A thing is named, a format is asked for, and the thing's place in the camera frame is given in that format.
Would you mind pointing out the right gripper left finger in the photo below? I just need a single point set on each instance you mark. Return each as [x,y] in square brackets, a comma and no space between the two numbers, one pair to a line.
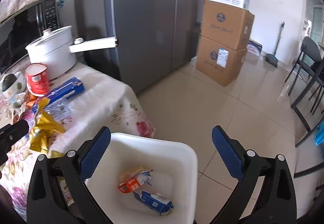
[46,201]

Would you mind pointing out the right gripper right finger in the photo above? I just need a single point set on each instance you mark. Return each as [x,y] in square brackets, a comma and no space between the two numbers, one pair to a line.
[276,202]

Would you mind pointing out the light blue milk carton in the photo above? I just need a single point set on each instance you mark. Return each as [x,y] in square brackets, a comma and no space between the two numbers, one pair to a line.
[19,99]

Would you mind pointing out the orange peel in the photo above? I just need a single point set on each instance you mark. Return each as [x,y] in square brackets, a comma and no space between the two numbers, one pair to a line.
[31,100]

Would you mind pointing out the yellow snack wrapper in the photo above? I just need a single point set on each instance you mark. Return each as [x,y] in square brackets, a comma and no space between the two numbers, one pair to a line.
[45,127]

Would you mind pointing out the clear crushed plastic bottle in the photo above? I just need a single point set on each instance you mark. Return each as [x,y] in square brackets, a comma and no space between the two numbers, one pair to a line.
[59,110]

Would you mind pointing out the red instant noodle cup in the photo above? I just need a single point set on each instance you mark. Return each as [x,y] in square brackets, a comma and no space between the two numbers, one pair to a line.
[36,77]

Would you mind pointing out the orange white carton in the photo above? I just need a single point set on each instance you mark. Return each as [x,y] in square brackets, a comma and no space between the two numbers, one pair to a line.
[133,179]

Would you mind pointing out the blue cracker box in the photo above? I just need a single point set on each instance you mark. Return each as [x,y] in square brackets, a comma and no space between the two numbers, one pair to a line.
[67,90]

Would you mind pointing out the dark blue milk carton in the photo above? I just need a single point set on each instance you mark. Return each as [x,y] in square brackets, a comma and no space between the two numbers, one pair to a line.
[155,202]

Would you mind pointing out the white trash bin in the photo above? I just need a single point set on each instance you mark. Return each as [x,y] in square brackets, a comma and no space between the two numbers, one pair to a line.
[173,169]

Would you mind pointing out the dark green squash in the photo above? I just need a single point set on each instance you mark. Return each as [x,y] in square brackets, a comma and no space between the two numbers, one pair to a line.
[8,81]

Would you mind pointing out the blue plastic stool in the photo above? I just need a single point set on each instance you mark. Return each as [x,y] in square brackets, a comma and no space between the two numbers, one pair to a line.
[319,137]

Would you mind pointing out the white electric cooking pot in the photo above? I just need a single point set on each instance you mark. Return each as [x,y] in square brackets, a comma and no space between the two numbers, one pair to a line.
[57,49]

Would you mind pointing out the black microwave oven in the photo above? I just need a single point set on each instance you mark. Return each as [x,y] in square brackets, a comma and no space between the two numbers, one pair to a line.
[26,26]

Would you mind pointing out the floral tablecloth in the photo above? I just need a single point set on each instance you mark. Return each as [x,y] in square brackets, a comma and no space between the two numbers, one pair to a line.
[104,102]

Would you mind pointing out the broom with dustpan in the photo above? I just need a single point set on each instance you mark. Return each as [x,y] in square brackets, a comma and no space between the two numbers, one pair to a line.
[271,57]

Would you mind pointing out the lower cardboard box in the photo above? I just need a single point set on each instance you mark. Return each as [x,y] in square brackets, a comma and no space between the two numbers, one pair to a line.
[219,62]

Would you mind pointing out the cardboard box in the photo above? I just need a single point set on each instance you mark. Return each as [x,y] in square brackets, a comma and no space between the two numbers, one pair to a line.
[228,25]
[219,62]

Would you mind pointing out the black dining chair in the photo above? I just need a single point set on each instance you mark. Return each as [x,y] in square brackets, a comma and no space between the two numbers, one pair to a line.
[308,60]

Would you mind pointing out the upper cardboard box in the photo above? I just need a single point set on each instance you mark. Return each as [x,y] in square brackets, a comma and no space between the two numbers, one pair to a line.
[228,25]

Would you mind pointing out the grey refrigerator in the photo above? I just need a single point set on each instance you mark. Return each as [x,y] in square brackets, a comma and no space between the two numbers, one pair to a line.
[154,37]

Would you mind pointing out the white ceramic bowl green handle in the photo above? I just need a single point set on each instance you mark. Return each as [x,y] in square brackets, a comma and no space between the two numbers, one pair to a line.
[18,87]

